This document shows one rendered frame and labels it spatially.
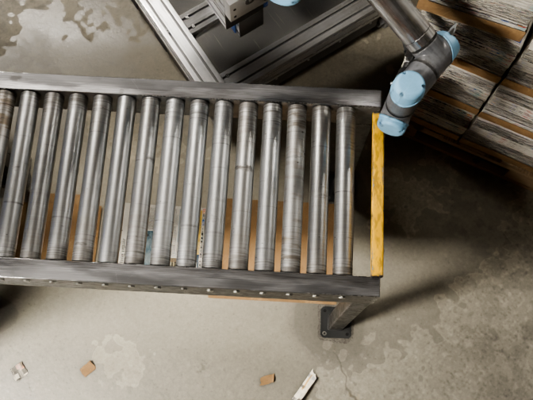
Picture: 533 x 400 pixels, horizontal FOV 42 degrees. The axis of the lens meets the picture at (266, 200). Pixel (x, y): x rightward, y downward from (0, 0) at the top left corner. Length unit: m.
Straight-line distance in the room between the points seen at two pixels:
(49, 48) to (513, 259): 1.96
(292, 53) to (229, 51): 0.23
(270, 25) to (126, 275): 1.25
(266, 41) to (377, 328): 1.11
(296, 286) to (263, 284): 0.08
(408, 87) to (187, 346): 1.29
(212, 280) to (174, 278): 0.09
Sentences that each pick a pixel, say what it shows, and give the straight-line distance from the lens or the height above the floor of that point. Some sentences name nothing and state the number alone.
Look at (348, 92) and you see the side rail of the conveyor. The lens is 1.85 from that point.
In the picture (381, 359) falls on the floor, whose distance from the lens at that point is 2.50.
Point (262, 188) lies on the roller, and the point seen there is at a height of 0.80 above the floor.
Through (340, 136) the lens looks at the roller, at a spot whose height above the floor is 0.80.
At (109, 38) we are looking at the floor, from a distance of 2.90.
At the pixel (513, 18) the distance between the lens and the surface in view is 1.90.
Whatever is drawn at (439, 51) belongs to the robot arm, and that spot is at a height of 1.01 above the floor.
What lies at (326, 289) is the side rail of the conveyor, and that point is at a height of 0.80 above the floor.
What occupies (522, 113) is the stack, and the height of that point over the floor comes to 0.51.
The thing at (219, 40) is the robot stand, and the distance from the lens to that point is 2.59.
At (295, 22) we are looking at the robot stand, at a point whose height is 0.21.
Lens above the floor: 2.46
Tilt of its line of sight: 74 degrees down
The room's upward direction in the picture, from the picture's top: straight up
